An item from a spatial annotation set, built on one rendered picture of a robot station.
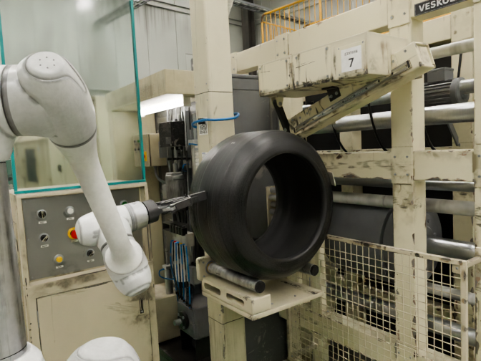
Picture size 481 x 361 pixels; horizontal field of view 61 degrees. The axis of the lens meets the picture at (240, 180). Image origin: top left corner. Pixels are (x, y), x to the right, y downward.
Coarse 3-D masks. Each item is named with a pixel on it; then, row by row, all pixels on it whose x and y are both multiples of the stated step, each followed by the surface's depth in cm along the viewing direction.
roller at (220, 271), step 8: (208, 264) 175; (216, 264) 172; (216, 272) 168; (224, 272) 164; (232, 272) 161; (232, 280) 159; (240, 280) 154; (248, 280) 151; (256, 280) 149; (248, 288) 151; (256, 288) 147; (264, 288) 149
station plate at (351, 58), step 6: (354, 48) 143; (360, 48) 141; (342, 54) 148; (348, 54) 146; (354, 54) 144; (360, 54) 142; (342, 60) 148; (348, 60) 146; (354, 60) 144; (360, 60) 142; (342, 66) 148; (348, 66) 146; (354, 66) 144; (360, 66) 142
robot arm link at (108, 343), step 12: (84, 348) 82; (96, 348) 82; (108, 348) 83; (120, 348) 83; (132, 348) 88; (72, 360) 80; (84, 360) 79; (96, 360) 79; (108, 360) 80; (120, 360) 81; (132, 360) 83
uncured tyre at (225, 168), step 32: (224, 160) 145; (256, 160) 143; (288, 160) 183; (320, 160) 162; (192, 192) 154; (224, 192) 140; (288, 192) 189; (320, 192) 176; (192, 224) 157; (224, 224) 140; (288, 224) 187; (320, 224) 165; (224, 256) 147; (256, 256) 145; (288, 256) 173
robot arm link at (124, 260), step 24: (96, 144) 90; (72, 168) 94; (96, 168) 95; (96, 192) 98; (96, 216) 101; (120, 240) 105; (120, 264) 110; (144, 264) 115; (120, 288) 113; (144, 288) 114
